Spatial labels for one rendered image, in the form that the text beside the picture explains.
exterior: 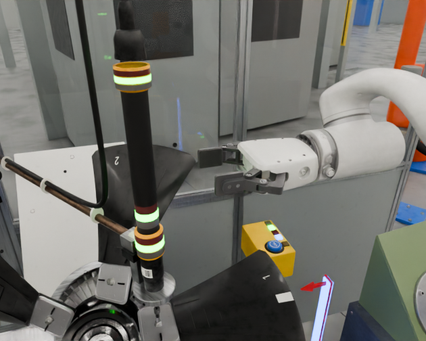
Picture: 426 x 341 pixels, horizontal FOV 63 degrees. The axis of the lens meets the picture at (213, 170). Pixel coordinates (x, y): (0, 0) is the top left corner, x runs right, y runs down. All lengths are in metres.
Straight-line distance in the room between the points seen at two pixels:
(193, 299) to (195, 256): 0.86
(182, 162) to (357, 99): 0.31
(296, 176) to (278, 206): 1.05
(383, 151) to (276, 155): 0.18
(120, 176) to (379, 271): 0.69
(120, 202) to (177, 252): 0.86
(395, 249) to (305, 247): 0.84
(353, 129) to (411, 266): 0.52
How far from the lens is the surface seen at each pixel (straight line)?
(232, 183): 0.47
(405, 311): 1.00
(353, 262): 2.06
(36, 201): 0.92
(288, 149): 0.54
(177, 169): 0.64
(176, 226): 1.43
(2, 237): 1.25
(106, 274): 0.69
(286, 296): 0.73
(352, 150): 0.57
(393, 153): 0.62
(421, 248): 1.06
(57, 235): 0.90
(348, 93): 0.58
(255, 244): 1.02
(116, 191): 0.69
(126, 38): 0.42
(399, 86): 0.53
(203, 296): 0.71
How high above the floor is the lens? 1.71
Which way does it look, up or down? 27 degrees down
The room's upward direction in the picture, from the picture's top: straight up
